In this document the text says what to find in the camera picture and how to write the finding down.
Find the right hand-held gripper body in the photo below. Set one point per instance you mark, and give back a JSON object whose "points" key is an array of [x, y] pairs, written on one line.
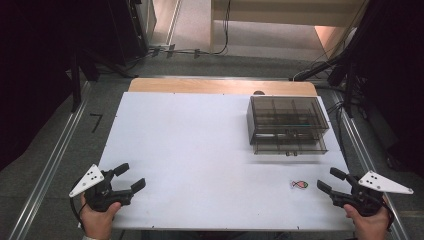
{"points": [[365, 200]]}

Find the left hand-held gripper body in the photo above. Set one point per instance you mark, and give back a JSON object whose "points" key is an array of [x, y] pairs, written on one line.
{"points": [[100, 195]]}

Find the small fish sticker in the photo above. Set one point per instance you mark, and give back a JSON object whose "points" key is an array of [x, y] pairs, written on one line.
{"points": [[299, 184]]}

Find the grey translucent drawer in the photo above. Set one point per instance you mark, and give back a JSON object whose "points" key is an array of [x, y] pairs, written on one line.
{"points": [[290, 145]]}

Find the grey translucent drawer cabinet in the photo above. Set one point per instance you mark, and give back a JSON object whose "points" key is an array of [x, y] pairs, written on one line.
{"points": [[283, 113]]}

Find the person's left hand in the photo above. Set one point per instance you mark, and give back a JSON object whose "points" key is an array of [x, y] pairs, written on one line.
{"points": [[98, 223]]}

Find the person's right hand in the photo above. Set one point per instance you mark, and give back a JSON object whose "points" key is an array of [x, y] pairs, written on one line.
{"points": [[371, 228]]}

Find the white board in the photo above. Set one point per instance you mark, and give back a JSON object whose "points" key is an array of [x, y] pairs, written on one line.
{"points": [[200, 160]]}

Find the black metal stand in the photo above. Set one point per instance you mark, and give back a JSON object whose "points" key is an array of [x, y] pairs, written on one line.
{"points": [[348, 86], [76, 83]]}

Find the dark curtain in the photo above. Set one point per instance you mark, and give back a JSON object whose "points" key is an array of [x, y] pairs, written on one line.
{"points": [[33, 66], [393, 83]]}

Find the dark round table grommet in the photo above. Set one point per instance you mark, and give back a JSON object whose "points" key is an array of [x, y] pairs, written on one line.
{"points": [[259, 93]]}

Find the wooden table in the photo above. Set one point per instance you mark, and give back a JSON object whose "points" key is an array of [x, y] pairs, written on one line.
{"points": [[206, 86]]}

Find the beige wooden furniture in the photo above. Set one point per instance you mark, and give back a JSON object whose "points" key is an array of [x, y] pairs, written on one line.
{"points": [[283, 13]]}

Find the metal floor rail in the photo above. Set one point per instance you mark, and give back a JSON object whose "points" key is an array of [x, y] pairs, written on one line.
{"points": [[50, 166], [360, 146]]}

